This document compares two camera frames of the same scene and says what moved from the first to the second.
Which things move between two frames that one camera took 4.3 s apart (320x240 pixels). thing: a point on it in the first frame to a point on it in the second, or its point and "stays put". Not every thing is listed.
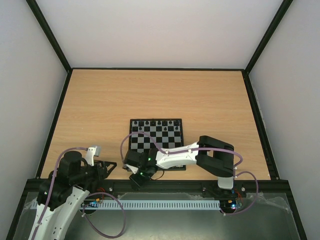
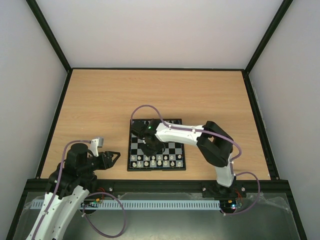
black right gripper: [128, 162] to [151, 145]
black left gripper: [102, 173] to [107, 162]
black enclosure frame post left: [37, 12] stays put
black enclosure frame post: [275, 21] stays put
